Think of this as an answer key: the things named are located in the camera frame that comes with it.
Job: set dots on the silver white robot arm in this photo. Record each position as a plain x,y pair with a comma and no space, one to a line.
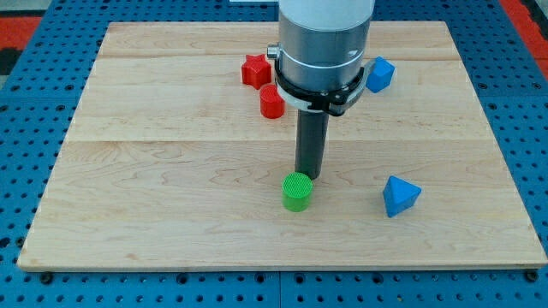
322,42

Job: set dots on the blue cube block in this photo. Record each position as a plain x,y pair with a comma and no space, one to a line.
381,75

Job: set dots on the red star block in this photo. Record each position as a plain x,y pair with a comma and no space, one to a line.
256,71

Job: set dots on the green cylinder block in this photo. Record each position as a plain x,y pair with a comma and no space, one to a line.
297,189

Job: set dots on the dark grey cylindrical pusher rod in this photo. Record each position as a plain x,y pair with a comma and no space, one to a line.
310,142

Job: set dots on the light wooden board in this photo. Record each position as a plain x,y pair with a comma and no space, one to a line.
168,165

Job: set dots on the blue pyramid block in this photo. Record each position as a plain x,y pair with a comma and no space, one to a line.
399,195

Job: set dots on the red cylinder block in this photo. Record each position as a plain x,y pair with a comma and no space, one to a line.
272,105

